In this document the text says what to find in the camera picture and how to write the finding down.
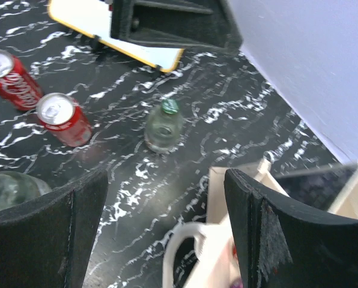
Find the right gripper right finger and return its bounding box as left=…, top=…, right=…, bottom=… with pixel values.
left=224, top=169, right=358, bottom=287

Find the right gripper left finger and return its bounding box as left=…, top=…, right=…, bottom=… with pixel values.
left=0, top=170, right=108, bottom=287

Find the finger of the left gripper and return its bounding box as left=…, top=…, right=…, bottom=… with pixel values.
left=110, top=0, right=243, bottom=55

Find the beige canvas tote bag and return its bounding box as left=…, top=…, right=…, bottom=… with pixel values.
left=162, top=159, right=358, bottom=287

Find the red cola can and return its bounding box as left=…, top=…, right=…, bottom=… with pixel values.
left=36, top=92, right=92, bottom=147
left=0, top=49, right=44, bottom=111

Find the purple soda can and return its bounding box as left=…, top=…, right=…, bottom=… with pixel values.
left=229, top=277, right=244, bottom=288

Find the near clear glass bottle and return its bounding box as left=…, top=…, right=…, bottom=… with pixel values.
left=0, top=171, right=52, bottom=211

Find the clear glass bottle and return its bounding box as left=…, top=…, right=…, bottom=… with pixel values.
left=0, top=171, right=52, bottom=211
left=144, top=98, right=184, bottom=154

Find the far clear glass bottle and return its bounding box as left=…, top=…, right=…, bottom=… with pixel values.
left=144, top=98, right=184, bottom=154

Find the small whiteboard orange frame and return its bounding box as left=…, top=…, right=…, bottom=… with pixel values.
left=48, top=0, right=184, bottom=73

